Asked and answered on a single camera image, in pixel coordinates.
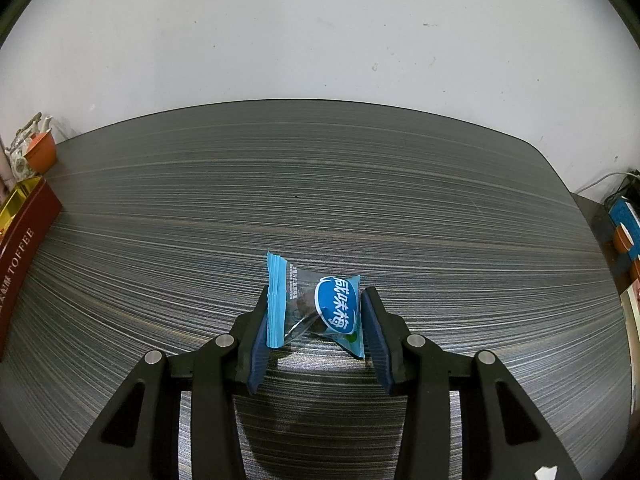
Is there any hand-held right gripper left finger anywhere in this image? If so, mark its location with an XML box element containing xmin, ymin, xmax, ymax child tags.
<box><xmin>60</xmin><ymin>285</ymin><xmax>273</xmax><ymax>480</ymax></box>

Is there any blue plum candy packet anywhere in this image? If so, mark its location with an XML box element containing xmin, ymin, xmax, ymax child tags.
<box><xmin>265</xmin><ymin>251</ymin><xmax>366</xmax><ymax>359</ymax></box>

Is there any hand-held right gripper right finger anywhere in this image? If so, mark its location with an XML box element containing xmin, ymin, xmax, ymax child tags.
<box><xmin>360</xmin><ymin>286</ymin><xmax>583</xmax><ymax>480</ymax></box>

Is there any white cable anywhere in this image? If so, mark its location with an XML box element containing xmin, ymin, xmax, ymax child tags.
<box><xmin>575</xmin><ymin>169</ymin><xmax>640</xmax><ymax>196</ymax></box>

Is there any floral ceramic teapot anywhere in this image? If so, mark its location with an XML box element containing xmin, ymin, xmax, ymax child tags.
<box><xmin>2</xmin><ymin>112</ymin><xmax>53</xmax><ymax>181</ymax></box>

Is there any red and gold tin box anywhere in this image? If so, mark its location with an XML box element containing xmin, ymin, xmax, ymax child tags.
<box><xmin>0</xmin><ymin>177</ymin><xmax>63</xmax><ymax>361</ymax></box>

